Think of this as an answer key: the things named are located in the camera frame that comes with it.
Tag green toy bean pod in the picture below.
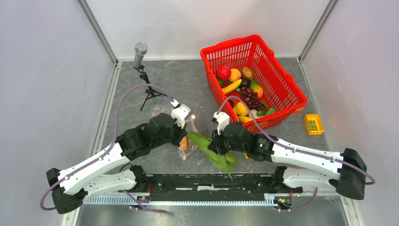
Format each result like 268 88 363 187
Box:
187 132 238 180

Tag clear zip top bag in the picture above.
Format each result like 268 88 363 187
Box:
150 105 198 160

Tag yellow toy banana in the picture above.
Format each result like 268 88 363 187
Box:
222 79 242 94
238 116 253 124

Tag purple toy grapes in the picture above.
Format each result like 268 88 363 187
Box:
240 87 266 111

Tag microphone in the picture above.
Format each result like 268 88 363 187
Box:
133 42 167 111

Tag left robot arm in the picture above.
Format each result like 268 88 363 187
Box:
46 113 187 214

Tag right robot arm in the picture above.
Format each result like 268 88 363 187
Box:
208 122 367 200

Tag white toy garlic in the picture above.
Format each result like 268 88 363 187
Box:
248 109 259 119

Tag green toy pepper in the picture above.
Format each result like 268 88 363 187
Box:
256 108 276 117

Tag dark toy plum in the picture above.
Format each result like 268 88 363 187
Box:
239 78 251 88

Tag red toy apple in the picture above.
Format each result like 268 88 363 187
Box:
216 65 231 81

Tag orange toy fruit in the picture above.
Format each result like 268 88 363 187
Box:
228 68 241 82

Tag brown toy potato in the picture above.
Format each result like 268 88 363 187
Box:
241 66 254 80

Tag orange toy tomato slice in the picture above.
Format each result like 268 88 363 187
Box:
294 106 305 114

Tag yellow toy crate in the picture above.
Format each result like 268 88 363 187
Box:
303 114 324 135

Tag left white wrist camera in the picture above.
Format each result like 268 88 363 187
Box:
171 99 191 129

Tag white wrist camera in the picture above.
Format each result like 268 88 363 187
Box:
212 112 230 135
171 99 191 129

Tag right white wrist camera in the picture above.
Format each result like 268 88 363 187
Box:
212 112 230 135

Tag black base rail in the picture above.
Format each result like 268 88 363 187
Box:
129 173 303 202

